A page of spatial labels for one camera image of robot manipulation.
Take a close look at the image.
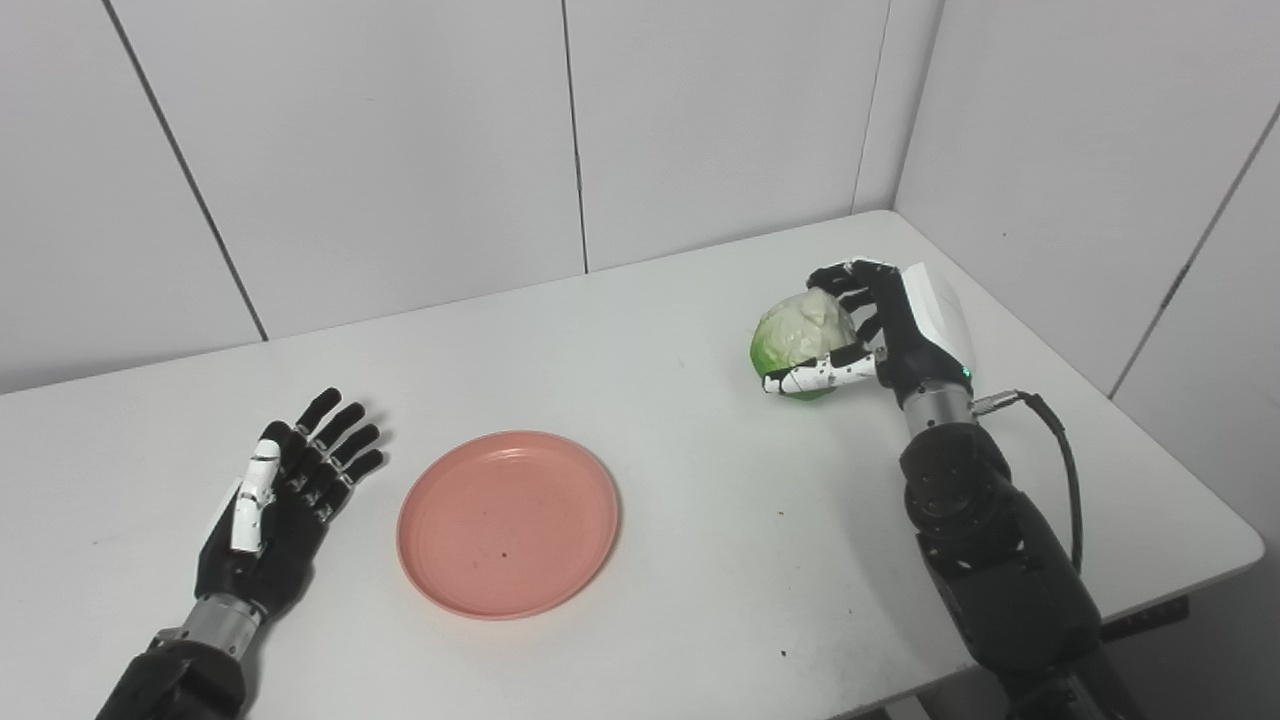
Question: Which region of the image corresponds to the black table control box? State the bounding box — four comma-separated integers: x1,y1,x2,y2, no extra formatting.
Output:
1100,595,1191,643

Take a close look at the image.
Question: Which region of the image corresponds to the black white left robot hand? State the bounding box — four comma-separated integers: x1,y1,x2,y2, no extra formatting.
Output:
194,387,386,616

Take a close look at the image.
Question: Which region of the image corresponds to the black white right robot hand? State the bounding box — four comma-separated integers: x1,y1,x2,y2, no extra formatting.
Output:
762,259,977,409

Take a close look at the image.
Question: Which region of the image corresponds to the green white cabbage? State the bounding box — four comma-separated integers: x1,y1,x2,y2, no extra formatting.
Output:
750,289,861,402

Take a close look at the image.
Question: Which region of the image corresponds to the pink round plate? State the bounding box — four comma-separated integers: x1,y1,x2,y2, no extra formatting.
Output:
396,430,621,621

